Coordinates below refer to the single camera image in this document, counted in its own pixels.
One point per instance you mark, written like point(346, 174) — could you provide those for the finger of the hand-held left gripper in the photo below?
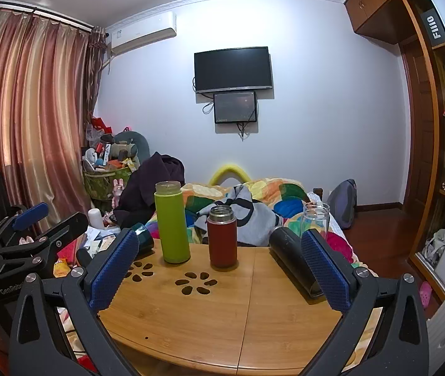
point(64, 229)
point(30, 212)

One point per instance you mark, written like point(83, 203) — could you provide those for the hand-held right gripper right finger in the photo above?
point(326, 272)

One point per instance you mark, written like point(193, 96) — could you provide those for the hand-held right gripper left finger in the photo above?
point(114, 272)

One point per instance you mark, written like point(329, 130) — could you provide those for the small white cup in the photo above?
point(94, 218)

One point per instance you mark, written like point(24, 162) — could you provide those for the black cup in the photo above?
point(289, 256)

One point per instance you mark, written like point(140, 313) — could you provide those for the dark green cup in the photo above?
point(144, 239)

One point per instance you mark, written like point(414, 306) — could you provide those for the clear glass cup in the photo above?
point(316, 217)

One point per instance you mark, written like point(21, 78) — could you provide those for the green tall cup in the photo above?
point(173, 223)

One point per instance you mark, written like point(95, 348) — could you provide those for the red thermos cup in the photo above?
point(222, 243)

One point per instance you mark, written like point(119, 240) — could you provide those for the green woven basket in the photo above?
point(101, 186)

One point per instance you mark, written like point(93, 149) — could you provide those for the pink bunny figure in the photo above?
point(118, 194)

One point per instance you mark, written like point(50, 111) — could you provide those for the grey backpack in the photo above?
point(343, 203)

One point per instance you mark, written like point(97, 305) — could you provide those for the colourful patchwork blanket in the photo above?
point(285, 199)

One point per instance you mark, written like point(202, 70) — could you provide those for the dark purple jacket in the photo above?
point(148, 192)

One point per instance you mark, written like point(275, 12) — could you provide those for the round wooden table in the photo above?
point(246, 305)

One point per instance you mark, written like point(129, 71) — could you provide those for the grey and black garment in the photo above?
point(253, 223)

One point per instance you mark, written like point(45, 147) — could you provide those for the pink striped curtain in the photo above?
point(26, 117)

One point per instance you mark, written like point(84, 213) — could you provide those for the pink slipper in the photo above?
point(426, 294)

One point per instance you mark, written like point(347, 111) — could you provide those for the grey plush toy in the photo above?
point(130, 147)

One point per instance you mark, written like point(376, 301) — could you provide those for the red bag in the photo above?
point(101, 126)

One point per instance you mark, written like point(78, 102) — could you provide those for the white handbag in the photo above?
point(437, 246)

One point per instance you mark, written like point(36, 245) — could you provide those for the yellow curved cushion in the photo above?
point(228, 172)

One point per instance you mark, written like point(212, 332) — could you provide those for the wooden wardrobe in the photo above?
point(422, 145)

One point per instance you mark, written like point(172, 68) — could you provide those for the small black monitor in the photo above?
point(235, 107)

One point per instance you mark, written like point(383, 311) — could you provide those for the white air conditioner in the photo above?
point(142, 33)

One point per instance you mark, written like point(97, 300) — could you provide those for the black sign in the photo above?
point(435, 27)

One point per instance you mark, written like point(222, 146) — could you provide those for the wooden overhead cabinet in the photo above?
point(379, 4)

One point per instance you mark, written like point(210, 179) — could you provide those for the wall-mounted black television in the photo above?
point(233, 69)

